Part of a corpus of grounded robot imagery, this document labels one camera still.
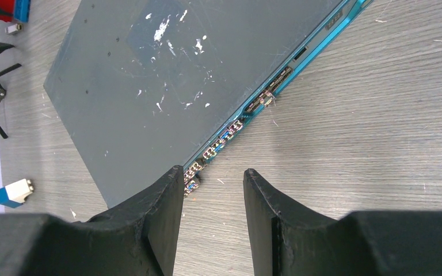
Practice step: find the small blue toy brick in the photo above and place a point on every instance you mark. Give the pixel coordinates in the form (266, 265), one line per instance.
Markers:
(22, 10)

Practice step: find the silver SFP module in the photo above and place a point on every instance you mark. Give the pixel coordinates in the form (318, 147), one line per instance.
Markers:
(14, 29)

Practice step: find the blue toy block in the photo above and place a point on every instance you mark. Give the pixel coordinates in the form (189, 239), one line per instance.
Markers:
(15, 194)

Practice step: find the red toy brick frame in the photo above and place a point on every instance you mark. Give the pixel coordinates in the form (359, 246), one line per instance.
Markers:
(7, 6)

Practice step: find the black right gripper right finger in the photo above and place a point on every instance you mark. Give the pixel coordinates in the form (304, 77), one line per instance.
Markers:
(288, 238)

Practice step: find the dark grey network switch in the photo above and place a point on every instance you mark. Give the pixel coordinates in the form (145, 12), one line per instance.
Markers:
(142, 86)

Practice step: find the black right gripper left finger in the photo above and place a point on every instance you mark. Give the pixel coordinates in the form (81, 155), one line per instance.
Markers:
(136, 237)

